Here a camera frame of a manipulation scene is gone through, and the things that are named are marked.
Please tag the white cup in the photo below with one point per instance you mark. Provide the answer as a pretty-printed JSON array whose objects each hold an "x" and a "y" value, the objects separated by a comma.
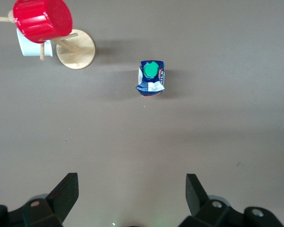
[{"x": 28, "y": 48}]

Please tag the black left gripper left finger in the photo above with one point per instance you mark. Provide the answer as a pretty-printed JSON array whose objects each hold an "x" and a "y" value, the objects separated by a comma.
[{"x": 61, "y": 201}]

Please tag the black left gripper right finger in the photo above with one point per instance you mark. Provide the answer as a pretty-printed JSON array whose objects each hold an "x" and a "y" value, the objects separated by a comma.
[{"x": 198, "y": 203}]

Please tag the red plastic cup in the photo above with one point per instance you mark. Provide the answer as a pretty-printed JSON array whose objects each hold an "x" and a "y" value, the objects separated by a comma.
[{"x": 42, "y": 21}]

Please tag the wooden mug tree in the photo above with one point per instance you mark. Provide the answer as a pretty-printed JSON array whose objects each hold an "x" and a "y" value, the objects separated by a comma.
[{"x": 78, "y": 52}]

